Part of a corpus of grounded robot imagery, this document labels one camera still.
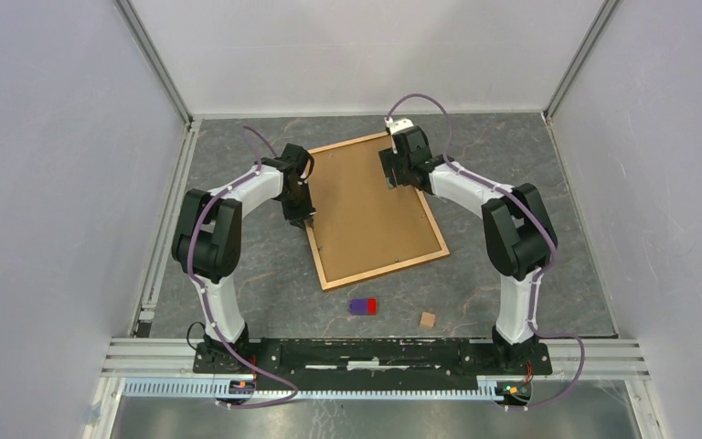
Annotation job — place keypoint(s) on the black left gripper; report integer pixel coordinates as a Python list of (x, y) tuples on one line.
[(299, 217)]

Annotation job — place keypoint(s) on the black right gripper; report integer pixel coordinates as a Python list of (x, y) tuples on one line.
[(389, 160)]

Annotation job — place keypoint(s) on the brown backing board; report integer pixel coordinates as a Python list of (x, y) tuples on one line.
[(361, 228)]

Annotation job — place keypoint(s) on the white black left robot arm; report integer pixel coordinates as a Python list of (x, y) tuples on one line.
[(208, 237)]

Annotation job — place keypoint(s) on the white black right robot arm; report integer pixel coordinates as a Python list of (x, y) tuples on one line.
[(520, 240)]

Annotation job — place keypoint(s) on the purple red block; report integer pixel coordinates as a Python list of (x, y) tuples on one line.
[(363, 307)]

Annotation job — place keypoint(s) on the small wooden cube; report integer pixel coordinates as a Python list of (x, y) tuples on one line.
[(427, 320)]

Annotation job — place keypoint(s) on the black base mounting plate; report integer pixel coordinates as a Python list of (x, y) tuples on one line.
[(370, 364)]

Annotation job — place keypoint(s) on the white slotted cable duct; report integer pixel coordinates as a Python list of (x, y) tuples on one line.
[(226, 389)]

